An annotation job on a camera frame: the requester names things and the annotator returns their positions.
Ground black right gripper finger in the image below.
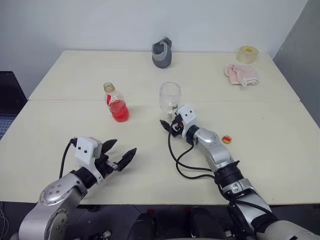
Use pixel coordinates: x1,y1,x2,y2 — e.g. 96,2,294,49
159,119,173,134

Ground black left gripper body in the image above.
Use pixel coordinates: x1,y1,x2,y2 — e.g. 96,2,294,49
93,140,120,179

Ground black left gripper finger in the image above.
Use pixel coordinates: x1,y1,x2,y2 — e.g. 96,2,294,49
116,147,138,172
101,138,119,154

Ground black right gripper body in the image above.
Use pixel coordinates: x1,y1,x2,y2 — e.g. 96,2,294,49
170,114,185,138

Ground clear wine glass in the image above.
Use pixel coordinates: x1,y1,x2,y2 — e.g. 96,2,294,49
159,81,182,121

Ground bottle with red liquid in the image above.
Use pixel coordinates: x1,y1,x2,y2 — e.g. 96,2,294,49
102,81,131,124

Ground grey fabric cap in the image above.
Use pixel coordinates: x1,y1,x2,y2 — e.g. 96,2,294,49
151,36,174,69

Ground dark rounded shape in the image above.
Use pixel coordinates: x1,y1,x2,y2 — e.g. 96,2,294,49
129,212,157,240

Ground pink folded towel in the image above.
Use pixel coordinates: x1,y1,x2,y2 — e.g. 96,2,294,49
223,63,260,87

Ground translucent tape roll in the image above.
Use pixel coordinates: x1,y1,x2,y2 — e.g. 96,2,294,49
236,45,259,64

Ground black laptop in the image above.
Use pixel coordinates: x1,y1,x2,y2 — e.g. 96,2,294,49
0,70,28,140

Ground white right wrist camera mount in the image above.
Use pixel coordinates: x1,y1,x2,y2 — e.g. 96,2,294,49
174,104,197,139

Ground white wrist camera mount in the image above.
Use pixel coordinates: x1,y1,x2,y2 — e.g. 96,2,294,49
174,104,197,139
74,136,104,181

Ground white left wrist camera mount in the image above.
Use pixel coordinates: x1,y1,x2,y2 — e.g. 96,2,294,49
74,136,104,181

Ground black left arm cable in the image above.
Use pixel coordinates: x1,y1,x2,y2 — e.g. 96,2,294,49
59,137,79,179

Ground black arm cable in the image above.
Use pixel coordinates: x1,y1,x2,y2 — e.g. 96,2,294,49
59,137,79,179
167,129,219,181

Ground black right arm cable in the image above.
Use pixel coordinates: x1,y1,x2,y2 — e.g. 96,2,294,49
167,129,219,181

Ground thin white cables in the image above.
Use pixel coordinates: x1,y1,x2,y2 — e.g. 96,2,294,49
0,200,10,240

